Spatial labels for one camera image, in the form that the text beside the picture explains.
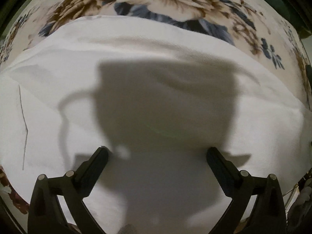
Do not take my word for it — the floral checkered bed sheet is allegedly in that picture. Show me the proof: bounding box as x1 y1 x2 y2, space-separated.
1 0 311 227

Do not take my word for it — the white pant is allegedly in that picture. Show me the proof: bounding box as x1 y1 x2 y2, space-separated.
1 16 311 233

